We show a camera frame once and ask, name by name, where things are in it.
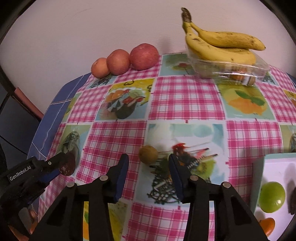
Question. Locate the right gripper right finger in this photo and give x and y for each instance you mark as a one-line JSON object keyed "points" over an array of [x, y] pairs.
{"points": [[233, 218]]}

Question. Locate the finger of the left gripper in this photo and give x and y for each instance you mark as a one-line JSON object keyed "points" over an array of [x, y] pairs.
{"points": [[50, 169]]}

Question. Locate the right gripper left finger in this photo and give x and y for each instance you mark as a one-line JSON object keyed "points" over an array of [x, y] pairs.
{"points": [[64, 218]]}

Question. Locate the dark brown avocado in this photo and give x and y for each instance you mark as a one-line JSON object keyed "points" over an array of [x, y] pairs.
{"points": [[68, 164]]}

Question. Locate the brown kiwi fruit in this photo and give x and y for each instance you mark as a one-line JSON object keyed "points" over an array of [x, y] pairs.
{"points": [[148, 155]]}

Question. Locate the orange tangerine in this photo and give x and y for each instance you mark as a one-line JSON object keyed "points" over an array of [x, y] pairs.
{"points": [[268, 225]]}

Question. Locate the green apple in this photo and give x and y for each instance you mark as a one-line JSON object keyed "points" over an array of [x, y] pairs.
{"points": [[271, 197]]}

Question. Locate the blue plaid tablecloth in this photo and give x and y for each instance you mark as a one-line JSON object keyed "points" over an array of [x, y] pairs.
{"points": [[46, 131]]}

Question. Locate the dark brown fruit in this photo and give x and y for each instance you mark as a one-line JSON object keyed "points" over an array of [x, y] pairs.
{"points": [[292, 204]]}

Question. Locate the white foam tray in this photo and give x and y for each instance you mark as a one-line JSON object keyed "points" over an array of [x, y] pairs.
{"points": [[278, 168]]}

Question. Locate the pink checkered fruit tablecloth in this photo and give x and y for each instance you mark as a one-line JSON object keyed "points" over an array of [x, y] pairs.
{"points": [[218, 129]]}

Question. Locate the left red apple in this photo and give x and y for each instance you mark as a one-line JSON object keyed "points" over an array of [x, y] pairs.
{"points": [[99, 68]]}

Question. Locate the red apple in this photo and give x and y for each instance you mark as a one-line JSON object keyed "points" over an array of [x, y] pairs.
{"points": [[99, 68], [144, 56], [118, 62]]}

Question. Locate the middle red apple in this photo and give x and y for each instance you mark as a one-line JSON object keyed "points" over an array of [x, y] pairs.
{"points": [[118, 62]]}

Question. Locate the right red apple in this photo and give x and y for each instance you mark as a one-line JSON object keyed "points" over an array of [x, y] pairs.
{"points": [[144, 56]]}

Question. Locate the clear plastic container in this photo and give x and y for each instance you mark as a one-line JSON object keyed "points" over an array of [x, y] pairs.
{"points": [[234, 73]]}

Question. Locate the yellow banana bunch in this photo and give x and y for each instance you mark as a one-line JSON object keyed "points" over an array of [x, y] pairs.
{"points": [[229, 47]]}

